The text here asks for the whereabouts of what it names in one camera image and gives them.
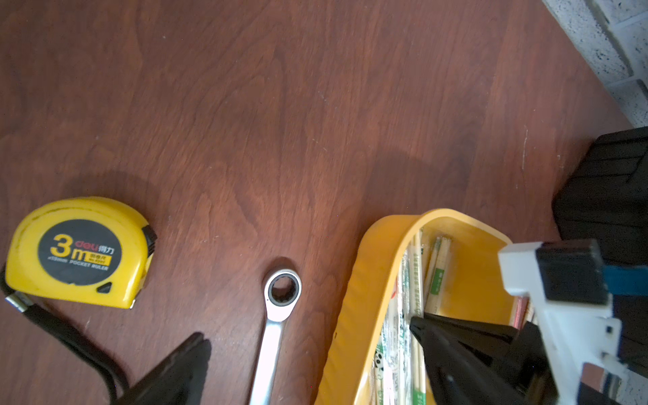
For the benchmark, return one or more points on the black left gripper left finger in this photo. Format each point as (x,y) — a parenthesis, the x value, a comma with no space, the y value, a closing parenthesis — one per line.
(178,379)

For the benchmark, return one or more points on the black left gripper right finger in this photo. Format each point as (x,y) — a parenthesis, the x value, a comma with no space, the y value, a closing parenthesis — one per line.
(484,363)

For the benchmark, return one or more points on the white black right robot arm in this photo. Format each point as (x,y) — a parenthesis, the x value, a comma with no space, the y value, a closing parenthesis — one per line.
(571,291)

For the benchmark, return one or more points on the yellow plastic storage box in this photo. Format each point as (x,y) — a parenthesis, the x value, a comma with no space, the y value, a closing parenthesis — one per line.
(475,292)

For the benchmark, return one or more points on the green panda wrapped chopsticks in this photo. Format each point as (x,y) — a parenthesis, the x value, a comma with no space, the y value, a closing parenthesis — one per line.
(399,374)

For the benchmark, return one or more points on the green label wrapped chopsticks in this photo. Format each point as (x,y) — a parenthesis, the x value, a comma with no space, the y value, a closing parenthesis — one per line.
(435,278)

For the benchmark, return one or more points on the yellow tape measure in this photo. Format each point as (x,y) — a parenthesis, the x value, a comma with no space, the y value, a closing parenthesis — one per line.
(90,250)

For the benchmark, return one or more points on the black plastic toolbox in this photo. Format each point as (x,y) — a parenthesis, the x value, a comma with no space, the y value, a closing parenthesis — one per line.
(605,199)

